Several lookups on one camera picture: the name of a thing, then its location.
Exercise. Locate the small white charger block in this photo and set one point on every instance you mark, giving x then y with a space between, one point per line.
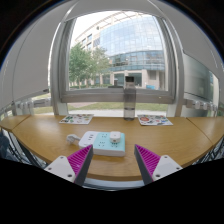
115 136

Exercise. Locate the glass office building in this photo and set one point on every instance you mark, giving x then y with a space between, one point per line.
133 36

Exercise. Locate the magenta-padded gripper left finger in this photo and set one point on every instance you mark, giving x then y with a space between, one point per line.
61 166

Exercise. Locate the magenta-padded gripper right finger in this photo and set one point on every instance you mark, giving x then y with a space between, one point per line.
165 165

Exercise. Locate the row of white rail knobs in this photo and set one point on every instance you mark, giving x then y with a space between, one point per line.
26 106
200 105

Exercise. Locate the side glass window pane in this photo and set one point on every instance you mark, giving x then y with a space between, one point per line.
198 80

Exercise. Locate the sticker sheet with red stickers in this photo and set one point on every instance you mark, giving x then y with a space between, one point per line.
154 120

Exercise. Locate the sticker sheet with green stickers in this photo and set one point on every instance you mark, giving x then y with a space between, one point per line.
76 119

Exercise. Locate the white and teal power strip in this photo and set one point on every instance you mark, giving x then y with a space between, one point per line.
101 145

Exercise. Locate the white power strip plug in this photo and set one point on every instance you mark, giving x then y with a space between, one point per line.
72 138

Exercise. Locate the clear bottle with black cap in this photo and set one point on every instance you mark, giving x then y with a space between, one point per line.
129 100

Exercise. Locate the grey window frame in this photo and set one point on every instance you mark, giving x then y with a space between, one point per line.
116 96

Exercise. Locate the green tree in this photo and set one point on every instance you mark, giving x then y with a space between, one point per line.
80 63

